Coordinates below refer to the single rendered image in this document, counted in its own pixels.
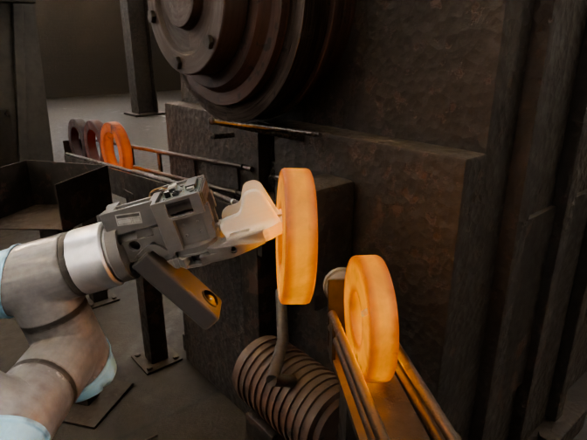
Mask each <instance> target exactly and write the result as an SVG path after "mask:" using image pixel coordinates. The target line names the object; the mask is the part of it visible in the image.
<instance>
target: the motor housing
mask: <svg viewBox="0 0 587 440"><path fill-rule="evenodd" d="M276 342H277V337H276V336H273V335H266V336H262V337H259V338H258V339H256V340H254V341H253V342H252V343H250V344H249V345H248V346H247V347H246V348H245V349H244V350H243V351H242V353H241V354H240V356H239V357H238V359H237V362H236V364H235V367H234V369H233V374H232V383H233V387H234V388H235V390H236V391H237V394H238V396H239V398H240V399H241V400H243V401H244V402H245V403H246V404H247V405H248V406H249V407H251V408H252V409H251V410H249V411H247V412H246V413H245V421H246V440H338V423H339V401H340V386H339V383H338V381H337V378H336V375H335V373H334V372H332V371H330V370H329V369H328V368H325V367H324V366H323V365H321V364H320V363H319V362H318V361H316V360H315V359H313V358H311V357H310V356H309V355H307V354H305V353H304V352H302V351H301V350H299V349H298V348H297V347H295V346H294V345H293V344H291V343H290V342H288V345H287V351H286V355H285V359H284V362H283V366H282V370H281V373H282V374H284V375H295V376H296V378H297V384H296V385H295V386H294V387H271V386H270V385H269V383H268V382H267V381H266V377H267V373H268V370H269V367H270V364H271V360H272V357H273V351H274V349H275V345H276Z"/></svg>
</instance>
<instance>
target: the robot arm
mask: <svg viewBox="0 0 587 440"><path fill-rule="evenodd" d="M157 189H159V190H157ZM155 190H156V191H155ZM153 191H154V192H153ZM153 193H154V194H153ZM151 194H153V195H152V196H150V195H151ZM161 194H162V195H161ZM216 206H217V204H216V201H215V198H214V195H213V193H212V190H211V189H209V186H208V183H207V181H206V178H204V175H199V176H195V177H192V178H189V179H186V180H182V181H180V182H173V183H171V184H167V185H164V186H161V187H159V188H156V189H152V190H151V191H150V192H149V194H148V197H146V198H143V199H140V200H137V201H133V202H131V203H125V204H122V205H121V204H120V202H117V203H112V204H109V205H108V206H107V207H106V210H104V211H103V212H102V213H100V220H101V222H99V223H94V224H90V225H88V226H84V227H80V228H78V229H74V230H70V231H67V232H63V233H59V234H57V235H53V236H50V237H44V238H41V239H38V240H35V241H31V242H29V243H25V244H14V245H12V246H11V247H10V248H8V249H5V250H2V251H0V319H3V318H6V319H10V318H13V317H15V319H16V321H17V323H18V325H19V326H20V328H21V330H22V332H23V334H24V337H25V338H26V339H27V341H28V343H29V345H30V347H29V348H28V349H27V350H26V352H25V353H24V354H23V355H22V356H21V358H20V359H19V360H18V361H17V362H16V364H15V365H13V366H12V367H11V368H10V370H9V371H8V372H7V373H4V372H2V371H0V440H52V439H53V437H54V436H55V434H56V432H57V431H58V429H59V427H60V425H61V423H62V422H63V421H64V420H65V418H66V416H67V414H68V412H69V411H70V409H71V408H72V406H73V405H74V403H76V402H83V401H85V400H87V399H89V398H91V397H93V396H95V395H98V394H99V392H101V391H102V390H103V387H105V386H106V385H108V384H110V382H111V381H112V380H113V379H114V377H115V374H116V370H117V365H116V362H115V359H114V356H113V354H112V349H111V345H110V343H109V341H108V339H107V337H106V336H105V335H104V333H103V332H102V330H101V328H100V324H99V322H98V320H97V319H96V317H95V315H94V313H93V310H92V308H91V306H90V304H89V302H88V300H87V298H86V295H87V294H91V293H95V292H100V291H103V290H106V289H109V288H113V287H116V286H119V285H123V284H124V283H125V282H127V281H130V280H134V279H137V278H139V277H140V276H143V277H144V278H145V279H146V280H147V281H148V282H149V283H150V284H151V285H152V286H153V287H155V288H156V289H157V290H158V291H159V292H161V293H162V294H163V295H164V296H165V297H166V298H168V299H169V300H170V301H171V302H172V303H174V304H175V305H176V306H177V307H178V308H180V309H181V310H182V311H183V312H184V313H186V314H187V315H188V316H189V317H190V318H191V319H193V320H194V321H195V322H196V323H197V324H198V325H199V326H200V327H201V328H202V329H208V328H210V327H211V326H212V325H213V324H215V323H216V322H217V321H218V320H219V314H220V309H221V304H222V301H221V299H220V298H219V297H218V296H217V295H216V294H215V293H214V292H212V291H211V290H210V289H209V288H208V287H207V286H206V285H204V284H203V283H202V282H201V281H200V280H199V279H198V278H197V277H195V276H194V275H193V274H192V273H191V272H190V271H189V270H187V269H189V268H194V267H199V266H204V265H208V264H210V263H213V262H217V261H222V260H226V259H229V258H234V257H236V256H238V255H241V254H243V253H245V252H247V251H250V250H252V249H254V248H256V247H258V246H261V245H262V244H264V243H265V242H267V241H269V240H271V239H273V238H275V237H277V236H278V235H280V234H281V233H282V211H281V209H279V210H278V209H277V208H276V207H275V205H274V203H273V201H272V199H271V198H270V196H269V195H268V194H267V192H266V190H265V189H264V187H263V185H262V184H261V183H260V182H258V181H255V180H251V181H249V182H246V183H245V184H244V185H243V188H242V194H241V198H240V201H239V202H238V203H234V204H232V205H229V206H227V207H225V208H224V209H223V212H222V219H219V220H218V215H217V212H216V210H215V207H216Z"/></svg>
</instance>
